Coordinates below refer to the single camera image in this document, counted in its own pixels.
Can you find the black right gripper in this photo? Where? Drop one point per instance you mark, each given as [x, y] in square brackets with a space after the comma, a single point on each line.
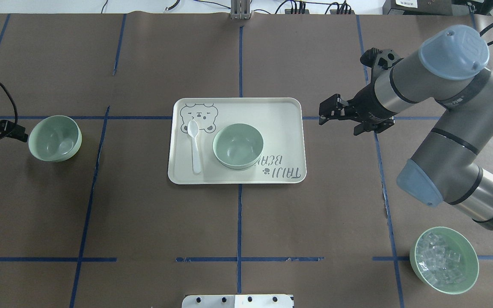
[368, 106]

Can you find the aluminium frame post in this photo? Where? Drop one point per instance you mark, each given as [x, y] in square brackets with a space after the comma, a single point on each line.
[240, 9]

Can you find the green bowl on tray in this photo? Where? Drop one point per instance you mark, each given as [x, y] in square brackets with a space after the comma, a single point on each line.
[238, 165]

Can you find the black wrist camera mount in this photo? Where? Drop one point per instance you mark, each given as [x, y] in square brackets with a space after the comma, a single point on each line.
[379, 60]

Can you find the green bowl near left arm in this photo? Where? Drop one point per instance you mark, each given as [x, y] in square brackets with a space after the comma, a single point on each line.
[55, 139]

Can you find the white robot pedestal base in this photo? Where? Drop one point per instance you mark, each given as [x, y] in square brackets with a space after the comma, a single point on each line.
[239, 301]

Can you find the pale green bear tray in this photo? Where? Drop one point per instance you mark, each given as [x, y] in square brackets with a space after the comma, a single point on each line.
[279, 120]

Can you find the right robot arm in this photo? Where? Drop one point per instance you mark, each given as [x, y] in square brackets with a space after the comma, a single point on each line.
[451, 68]

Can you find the green bowl with ice cubes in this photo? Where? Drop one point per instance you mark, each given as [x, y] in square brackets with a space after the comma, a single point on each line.
[445, 260]

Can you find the white plastic spoon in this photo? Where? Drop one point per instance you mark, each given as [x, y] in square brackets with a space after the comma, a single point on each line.
[193, 131]

